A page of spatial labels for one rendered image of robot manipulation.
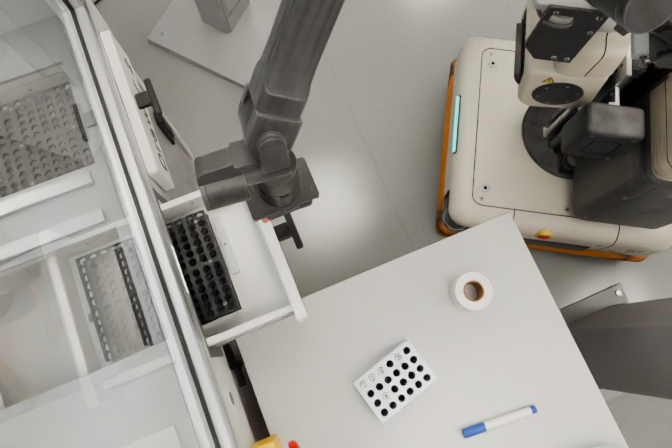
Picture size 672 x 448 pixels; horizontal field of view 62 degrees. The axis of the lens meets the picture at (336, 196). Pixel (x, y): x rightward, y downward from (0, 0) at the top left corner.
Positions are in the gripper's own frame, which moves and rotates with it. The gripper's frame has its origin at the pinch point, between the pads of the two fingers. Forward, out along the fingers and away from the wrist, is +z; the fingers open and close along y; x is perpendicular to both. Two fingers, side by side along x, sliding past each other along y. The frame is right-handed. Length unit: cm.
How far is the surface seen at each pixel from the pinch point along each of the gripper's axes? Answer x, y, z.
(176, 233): -3.5, 17.8, 6.2
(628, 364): 57, -71, 61
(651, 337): 50, -70, 44
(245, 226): -1.9, 6.9, 12.3
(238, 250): 1.7, 9.6, 12.4
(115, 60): -36.3, 17.5, 3.3
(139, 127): -22.6, 17.4, 3.4
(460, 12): -69, -93, 92
